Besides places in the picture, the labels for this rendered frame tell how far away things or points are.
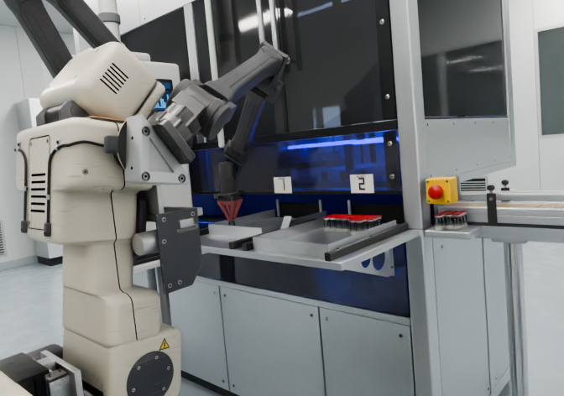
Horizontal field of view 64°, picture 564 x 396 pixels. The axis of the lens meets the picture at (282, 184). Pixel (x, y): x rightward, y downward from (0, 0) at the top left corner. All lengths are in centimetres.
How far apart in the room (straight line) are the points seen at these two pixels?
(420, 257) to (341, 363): 52
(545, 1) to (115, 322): 571
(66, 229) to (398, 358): 108
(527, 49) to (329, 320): 485
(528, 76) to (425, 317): 479
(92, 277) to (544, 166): 548
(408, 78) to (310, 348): 102
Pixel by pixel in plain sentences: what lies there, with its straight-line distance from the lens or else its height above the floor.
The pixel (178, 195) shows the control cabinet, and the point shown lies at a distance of 194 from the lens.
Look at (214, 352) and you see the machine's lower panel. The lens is 223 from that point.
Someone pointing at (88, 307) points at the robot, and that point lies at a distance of 99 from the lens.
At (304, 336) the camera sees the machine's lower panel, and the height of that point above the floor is 45.
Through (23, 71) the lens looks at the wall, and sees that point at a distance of 664.
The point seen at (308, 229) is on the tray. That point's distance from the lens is 144.
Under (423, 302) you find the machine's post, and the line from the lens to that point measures 146.
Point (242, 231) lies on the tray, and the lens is 147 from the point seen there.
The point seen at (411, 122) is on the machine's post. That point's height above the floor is 120.
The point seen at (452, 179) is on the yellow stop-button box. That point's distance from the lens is 135.
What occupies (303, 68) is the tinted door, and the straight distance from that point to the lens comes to 161.
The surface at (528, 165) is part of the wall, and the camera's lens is 601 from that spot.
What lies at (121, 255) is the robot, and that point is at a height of 97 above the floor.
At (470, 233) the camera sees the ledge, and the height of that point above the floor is 88.
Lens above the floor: 115
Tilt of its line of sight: 4 degrees down
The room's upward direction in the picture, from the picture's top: 5 degrees counter-clockwise
